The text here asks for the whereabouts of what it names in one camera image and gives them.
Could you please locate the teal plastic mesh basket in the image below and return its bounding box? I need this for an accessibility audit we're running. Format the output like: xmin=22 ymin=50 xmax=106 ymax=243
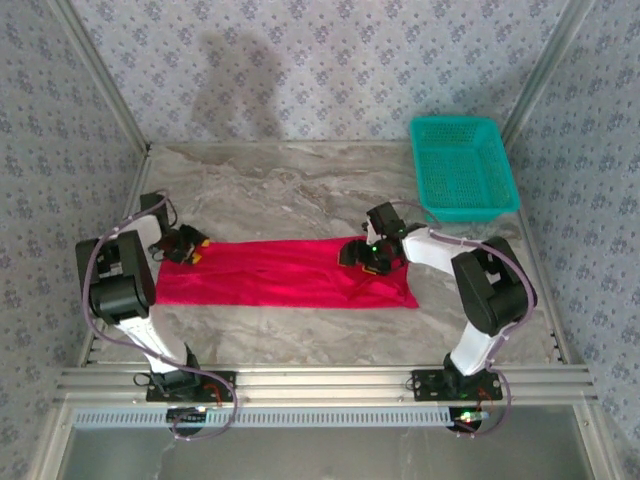
xmin=409 ymin=115 xmax=521 ymax=224

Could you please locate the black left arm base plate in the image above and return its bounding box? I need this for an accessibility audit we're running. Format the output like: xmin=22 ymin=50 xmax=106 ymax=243
xmin=145 ymin=370 xmax=237 ymax=404

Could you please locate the aluminium mounting rail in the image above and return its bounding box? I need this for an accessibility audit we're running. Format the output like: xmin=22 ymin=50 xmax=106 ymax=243
xmin=54 ymin=364 xmax=599 ymax=406

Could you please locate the red t-shirt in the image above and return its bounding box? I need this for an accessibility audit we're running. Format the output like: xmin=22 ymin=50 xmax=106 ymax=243
xmin=155 ymin=236 xmax=420 ymax=310

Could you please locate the small black electronics board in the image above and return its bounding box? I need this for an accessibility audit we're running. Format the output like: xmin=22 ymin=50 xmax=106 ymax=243
xmin=166 ymin=406 xmax=210 ymax=427
xmin=448 ymin=407 xmax=492 ymax=432

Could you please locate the aluminium frame post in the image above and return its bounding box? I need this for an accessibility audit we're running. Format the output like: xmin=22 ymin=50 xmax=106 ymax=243
xmin=499 ymin=0 xmax=596 ymax=146
xmin=49 ymin=0 xmax=152 ymax=151

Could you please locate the grey metal sheet panel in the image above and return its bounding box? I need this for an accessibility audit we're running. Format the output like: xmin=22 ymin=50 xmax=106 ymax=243
xmin=64 ymin=427 xmax=596 ymax=480

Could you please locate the grey slotted cable duct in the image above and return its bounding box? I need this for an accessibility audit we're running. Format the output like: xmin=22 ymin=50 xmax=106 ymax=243
xmin=72 ymin=405 xmax=454 ymax=430

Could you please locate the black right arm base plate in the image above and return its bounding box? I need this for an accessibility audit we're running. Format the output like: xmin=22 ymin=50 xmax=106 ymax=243
xmin=411 ymin=369 xmax=504 ymax=403

